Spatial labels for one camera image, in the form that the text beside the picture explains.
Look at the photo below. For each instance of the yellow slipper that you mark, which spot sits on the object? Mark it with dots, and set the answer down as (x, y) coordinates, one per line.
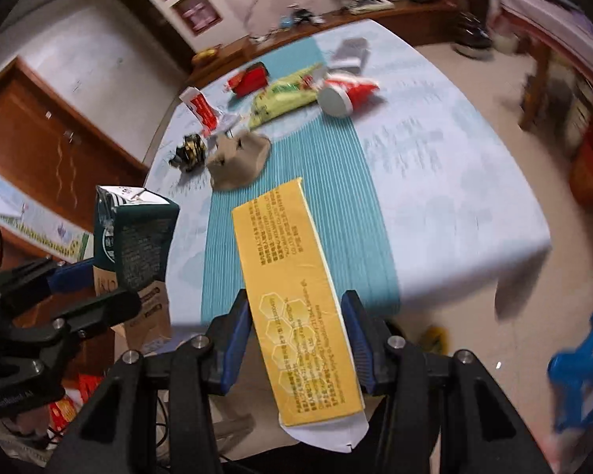
(434, 339)

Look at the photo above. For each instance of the white set-top box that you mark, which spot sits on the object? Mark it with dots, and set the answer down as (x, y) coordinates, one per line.
(371, 6)

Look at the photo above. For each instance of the brown wooden door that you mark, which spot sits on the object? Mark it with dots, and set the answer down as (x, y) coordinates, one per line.
(44, 143)

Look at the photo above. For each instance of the fruit basket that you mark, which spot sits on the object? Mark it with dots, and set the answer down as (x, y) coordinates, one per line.
(206, 53)

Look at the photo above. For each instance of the table with pink cloth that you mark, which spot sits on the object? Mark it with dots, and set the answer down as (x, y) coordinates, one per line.
(553, 29)

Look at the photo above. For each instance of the small wooden drawer cabinet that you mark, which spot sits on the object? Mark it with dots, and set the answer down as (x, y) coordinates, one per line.
(222, 59)

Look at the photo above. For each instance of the green and brown carton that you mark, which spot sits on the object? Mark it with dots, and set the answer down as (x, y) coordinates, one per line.
(138, 247)

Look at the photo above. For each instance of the colourful wall poster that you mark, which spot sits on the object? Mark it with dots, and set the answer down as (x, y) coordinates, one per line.
(34, 222)

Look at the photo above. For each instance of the dark crumpled wrapper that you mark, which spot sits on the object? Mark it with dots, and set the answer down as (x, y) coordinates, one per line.
(190, 153)

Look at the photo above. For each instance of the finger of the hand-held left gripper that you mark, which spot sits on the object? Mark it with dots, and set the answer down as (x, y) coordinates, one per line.
(69, 274)
(94, 313)

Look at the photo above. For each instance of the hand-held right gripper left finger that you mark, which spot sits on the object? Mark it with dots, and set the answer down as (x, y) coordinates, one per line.
(234, 338)

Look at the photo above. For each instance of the red paper cup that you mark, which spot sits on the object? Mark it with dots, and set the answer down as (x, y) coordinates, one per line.
(348, 94)

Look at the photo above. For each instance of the red packets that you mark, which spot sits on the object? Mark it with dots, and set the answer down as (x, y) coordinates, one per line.
(74, 405)

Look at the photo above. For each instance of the red cardboard box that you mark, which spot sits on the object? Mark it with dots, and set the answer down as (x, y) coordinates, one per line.
(249, 80)

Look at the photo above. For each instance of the long wooden television cabinet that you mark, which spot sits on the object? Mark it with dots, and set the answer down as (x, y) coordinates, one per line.
(415, 22)

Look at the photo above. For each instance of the silver blister pack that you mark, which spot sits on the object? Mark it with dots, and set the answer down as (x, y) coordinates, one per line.
(350, 54)

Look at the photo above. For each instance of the green snack bag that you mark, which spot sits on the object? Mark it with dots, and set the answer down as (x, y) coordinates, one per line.
(286, 94)

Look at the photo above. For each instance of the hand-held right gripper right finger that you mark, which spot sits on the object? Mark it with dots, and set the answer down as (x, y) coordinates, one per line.
(358, 343)

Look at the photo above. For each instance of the long yellow box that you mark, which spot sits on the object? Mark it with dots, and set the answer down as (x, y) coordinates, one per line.
(296, 306)

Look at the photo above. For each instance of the black stacked pot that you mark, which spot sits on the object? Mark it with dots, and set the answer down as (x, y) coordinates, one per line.
(472, 32)

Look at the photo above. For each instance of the brown paper bag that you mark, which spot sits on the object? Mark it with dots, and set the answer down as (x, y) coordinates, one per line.
(239, 160)

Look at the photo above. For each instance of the blue plastic stool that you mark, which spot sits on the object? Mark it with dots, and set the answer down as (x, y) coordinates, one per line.
(580, 370)

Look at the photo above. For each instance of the red and white packet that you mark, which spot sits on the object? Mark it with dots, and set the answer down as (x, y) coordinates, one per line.
(202, 108)

